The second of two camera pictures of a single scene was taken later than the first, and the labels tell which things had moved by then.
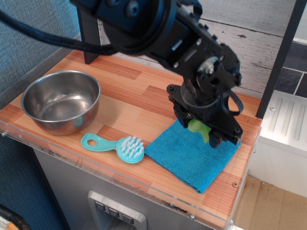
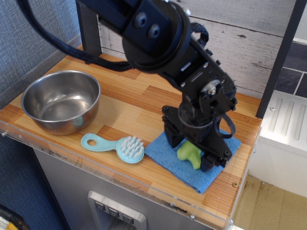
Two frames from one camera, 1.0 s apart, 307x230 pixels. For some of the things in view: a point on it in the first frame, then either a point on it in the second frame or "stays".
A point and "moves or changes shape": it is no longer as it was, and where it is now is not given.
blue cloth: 185,153 stays
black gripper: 215,116 to 196,120
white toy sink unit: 279,155 stays
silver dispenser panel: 109,213 stays
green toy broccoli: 194,125 moves or changes shape
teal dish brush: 130,149 stays
